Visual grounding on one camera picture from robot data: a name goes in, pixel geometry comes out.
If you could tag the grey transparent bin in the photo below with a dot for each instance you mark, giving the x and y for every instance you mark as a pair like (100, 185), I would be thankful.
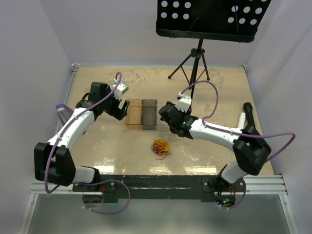
(148, 119)

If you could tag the clear transparent bin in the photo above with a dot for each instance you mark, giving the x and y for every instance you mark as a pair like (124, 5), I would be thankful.
(160, 124)

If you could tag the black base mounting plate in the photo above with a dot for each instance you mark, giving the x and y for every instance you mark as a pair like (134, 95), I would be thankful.
(186, 187)

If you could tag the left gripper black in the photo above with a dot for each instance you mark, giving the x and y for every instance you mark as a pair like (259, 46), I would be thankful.
(117, 112)

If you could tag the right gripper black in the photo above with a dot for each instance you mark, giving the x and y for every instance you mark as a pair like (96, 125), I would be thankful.
(184, 113)

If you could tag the black music stand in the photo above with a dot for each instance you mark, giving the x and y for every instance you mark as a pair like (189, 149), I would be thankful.
(222, 20)

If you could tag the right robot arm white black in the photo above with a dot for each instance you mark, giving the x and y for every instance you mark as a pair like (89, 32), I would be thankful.
(251, 151)

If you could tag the yellow red cable ball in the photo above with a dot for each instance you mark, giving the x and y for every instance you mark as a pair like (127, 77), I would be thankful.
(161, 148)

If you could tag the white microphone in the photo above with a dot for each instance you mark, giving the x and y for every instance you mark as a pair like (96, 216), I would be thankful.
(241, 121)

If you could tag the purple metronome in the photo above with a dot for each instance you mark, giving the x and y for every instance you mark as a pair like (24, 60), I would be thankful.
(64, 113)

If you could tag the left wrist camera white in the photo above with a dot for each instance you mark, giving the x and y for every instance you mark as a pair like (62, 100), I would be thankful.
(119, 88)

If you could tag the black microphone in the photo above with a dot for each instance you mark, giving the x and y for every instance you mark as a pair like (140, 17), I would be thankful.
(248, 109)

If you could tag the orange transparent bin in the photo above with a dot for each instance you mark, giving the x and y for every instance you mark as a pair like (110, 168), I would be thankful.
(134, 114)

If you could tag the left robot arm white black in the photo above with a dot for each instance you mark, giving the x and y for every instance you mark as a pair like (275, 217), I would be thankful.
(53, 162)

